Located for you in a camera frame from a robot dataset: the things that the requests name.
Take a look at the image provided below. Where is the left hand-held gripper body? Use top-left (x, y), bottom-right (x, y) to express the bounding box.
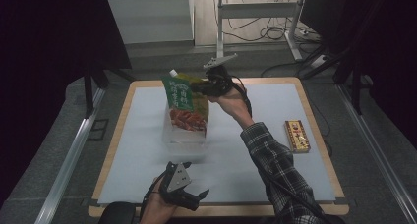
top-left (160, 161), bottom-right (200, 207)

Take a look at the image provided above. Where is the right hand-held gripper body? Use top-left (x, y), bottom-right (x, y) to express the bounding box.
top-left (203, 52), bottom-right (239, 97)

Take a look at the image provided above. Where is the red and green food packet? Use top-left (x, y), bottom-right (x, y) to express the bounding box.
top-left (161, 76), bottom-right (209, 133)

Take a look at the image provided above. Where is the clear plastic container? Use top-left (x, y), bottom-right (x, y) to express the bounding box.
top-left (161, 95), bottom-right (209, 160)

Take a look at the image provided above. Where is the person's right hand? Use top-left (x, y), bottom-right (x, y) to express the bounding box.
top-left (208, 85), bottom-right (255, 130)

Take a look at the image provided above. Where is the person's left hand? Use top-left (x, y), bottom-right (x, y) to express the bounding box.
top-left (140, 179), bottom-right (180, 224)

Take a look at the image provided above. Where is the white table mat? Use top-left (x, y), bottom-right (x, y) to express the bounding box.
top-left (97, 83), bottom-right (337, 206)

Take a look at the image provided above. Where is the person's leg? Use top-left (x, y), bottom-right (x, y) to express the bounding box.
top-left (97, 200), bottom-right (138, 224)

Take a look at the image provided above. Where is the white panel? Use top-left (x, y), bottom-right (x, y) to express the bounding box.
top-left (107, 0), bottom-right (195, 45)

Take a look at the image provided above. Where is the small brown and yellow box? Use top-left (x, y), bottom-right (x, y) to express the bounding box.
top-left (283, 119), bottom-right (312, 154)

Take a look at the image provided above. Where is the white power strip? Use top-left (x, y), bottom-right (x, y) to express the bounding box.
top-left (309, 54), bottom-right (329, 70)

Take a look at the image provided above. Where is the black metal stand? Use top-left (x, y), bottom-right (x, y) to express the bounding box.
top-left (300, 46), bottom-right (364, 116)
top-left (82, 62), bottom-right (136, 119)

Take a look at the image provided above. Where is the dark curtain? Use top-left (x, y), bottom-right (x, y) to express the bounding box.
top-left (299, 0), bottom-right (417, 150)
top-left (0, 0), bottom-right (133, 207)

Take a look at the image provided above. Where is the right hand-held gripper cable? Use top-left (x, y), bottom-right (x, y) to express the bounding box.
top-left (229, 74), bottom-right (328, 224)

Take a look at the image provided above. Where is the tangle of black floor cables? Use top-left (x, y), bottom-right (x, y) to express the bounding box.
top-left (212, 0), bottom-right (324, 79)

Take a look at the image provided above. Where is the white metal desk frame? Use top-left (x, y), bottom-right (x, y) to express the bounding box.
top-left (215, 0), bottom-right (305, 64)

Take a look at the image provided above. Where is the aluminium floor rail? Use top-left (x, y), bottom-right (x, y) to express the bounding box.
top-left (336, 84), bottom-right (417, 224)
top-left (33, 87), bottom-right (106, 224)

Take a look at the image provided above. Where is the thin black cable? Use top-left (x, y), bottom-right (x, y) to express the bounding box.
top-left (304, 85), bottom-right (334, 158)

